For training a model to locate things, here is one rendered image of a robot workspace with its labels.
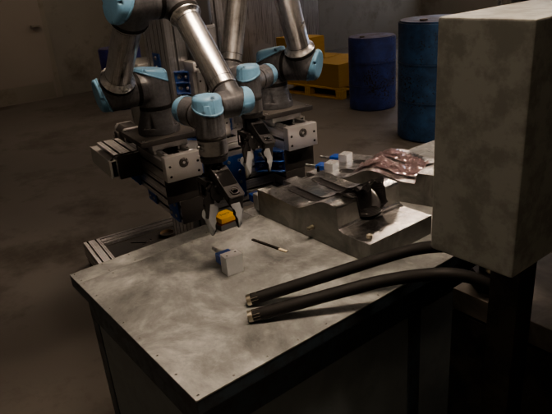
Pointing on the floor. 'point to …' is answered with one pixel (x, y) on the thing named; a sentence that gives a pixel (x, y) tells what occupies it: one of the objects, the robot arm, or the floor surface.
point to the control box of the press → (496, 171)
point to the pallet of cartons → (340, 71)
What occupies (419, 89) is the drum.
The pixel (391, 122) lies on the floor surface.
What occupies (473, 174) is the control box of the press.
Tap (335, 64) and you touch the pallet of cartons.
